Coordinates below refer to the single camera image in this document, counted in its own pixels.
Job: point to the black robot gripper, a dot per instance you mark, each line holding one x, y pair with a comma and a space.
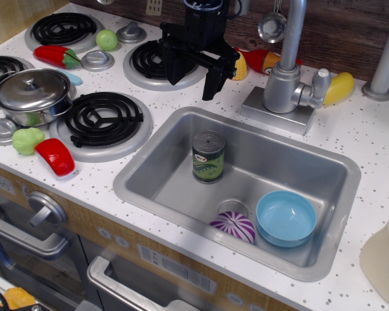
203, 30

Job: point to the cream detergent bottle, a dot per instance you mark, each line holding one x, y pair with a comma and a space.
374, 261

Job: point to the silver sink basin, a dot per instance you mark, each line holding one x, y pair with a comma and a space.
160, 179

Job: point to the yellow toy corn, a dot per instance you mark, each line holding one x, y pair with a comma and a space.
241, 68

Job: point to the back right black burner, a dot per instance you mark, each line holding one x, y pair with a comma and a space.
143, 66

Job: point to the red toy ketchup bottle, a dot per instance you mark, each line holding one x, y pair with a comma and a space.
260, 60

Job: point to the silver stove knob back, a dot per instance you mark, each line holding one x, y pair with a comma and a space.
131, 33

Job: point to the silver stove knob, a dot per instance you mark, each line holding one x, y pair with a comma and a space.
131, 33
7, 129
97, 60

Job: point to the hanging steel ladle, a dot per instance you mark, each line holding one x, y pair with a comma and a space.
272, 27

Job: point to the green pea can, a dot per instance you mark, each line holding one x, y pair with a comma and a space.
208, 148

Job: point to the silver faucet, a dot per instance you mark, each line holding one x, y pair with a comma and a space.
286, 102

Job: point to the green toy apple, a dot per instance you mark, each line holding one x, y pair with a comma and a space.
106, 39

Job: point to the silver stove knob middle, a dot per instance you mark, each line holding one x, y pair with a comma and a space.
97, 60

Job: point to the front right black burner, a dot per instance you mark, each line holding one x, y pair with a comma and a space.
103, 126

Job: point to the light blue toy utensil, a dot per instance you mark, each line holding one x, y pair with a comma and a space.
75, 80

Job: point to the back left black burner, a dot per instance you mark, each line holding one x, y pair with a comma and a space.
72, 30

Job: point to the red toy chili pepper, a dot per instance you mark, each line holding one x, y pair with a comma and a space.
56, 55

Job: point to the yellow toy lemon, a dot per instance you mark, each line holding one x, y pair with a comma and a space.
340, 89

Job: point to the purple striped toy onion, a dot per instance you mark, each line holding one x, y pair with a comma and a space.
235, 224

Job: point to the red toy bell pepper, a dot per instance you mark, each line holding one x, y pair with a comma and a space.
56, 157

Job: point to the steel pot with lid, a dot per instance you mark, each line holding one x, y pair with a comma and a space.
35, 97

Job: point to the light blue bowl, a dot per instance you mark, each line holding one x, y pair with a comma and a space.
285, 219

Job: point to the silver support pole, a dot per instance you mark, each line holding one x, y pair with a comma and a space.
378, 88

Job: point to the green toy lettuce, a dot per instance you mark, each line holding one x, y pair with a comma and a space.
25, 140

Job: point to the silver stove knob front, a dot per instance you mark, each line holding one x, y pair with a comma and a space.
7, 129

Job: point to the silver oven dial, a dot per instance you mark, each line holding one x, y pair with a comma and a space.
45, 210

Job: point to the yellow toy bottom left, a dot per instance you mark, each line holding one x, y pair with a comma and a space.
18, 298

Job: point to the silver oven door handle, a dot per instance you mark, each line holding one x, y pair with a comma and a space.
49, 249

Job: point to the silver dishwasher handle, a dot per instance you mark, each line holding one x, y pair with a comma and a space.
96, 273

